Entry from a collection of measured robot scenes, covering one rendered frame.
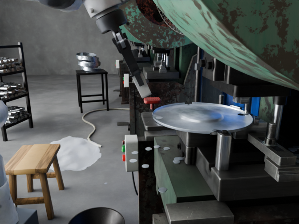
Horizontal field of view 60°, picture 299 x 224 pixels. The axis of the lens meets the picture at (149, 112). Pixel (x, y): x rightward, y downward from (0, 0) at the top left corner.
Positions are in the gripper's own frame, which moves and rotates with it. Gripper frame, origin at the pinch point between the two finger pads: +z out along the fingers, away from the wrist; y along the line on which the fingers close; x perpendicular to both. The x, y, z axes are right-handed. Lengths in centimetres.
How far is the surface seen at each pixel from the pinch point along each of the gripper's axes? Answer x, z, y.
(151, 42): 24, 2, -131
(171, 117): 3.9, 12.6, 0.5
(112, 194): -47, 76, -80
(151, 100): 1.8, 14.1, -30.4
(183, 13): 7.3, -14.1, 38.7
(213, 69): 19.1, 3.6, 4.9
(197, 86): 33, 35, -84
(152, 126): -2.2, 10.0, 7.0
